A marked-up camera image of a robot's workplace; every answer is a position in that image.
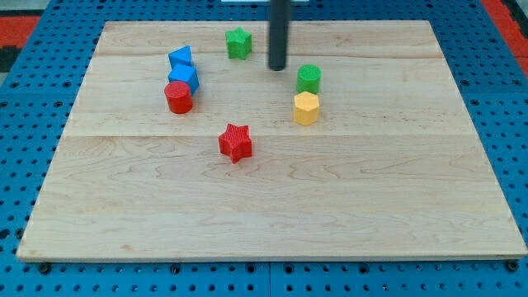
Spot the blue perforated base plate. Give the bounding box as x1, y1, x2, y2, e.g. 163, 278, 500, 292
0, 0, 528, 297

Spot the green cylinder block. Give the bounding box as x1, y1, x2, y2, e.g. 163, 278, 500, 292
296, 64, 322, 94

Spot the wooden board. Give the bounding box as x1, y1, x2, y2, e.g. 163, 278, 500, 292
16, 21, 527, 262

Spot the red cylinder block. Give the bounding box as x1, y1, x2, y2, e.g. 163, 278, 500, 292
164, 81, 193, 114

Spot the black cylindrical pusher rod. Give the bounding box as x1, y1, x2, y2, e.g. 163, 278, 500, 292
268, 0, 291, 71

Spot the red star block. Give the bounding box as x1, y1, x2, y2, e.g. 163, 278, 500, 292
218, 123, 252, 163

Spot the blue triangle block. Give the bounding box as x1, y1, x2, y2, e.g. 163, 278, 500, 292
168, 45, 193, 68

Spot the green star block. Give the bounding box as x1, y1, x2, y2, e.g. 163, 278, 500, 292
225, 27, 252, 60

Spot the yellow hexagon block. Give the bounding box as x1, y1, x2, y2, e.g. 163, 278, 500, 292
294, 92, 319, 126

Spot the blue cube block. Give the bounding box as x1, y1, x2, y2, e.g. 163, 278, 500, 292
167, 64, 200, 95

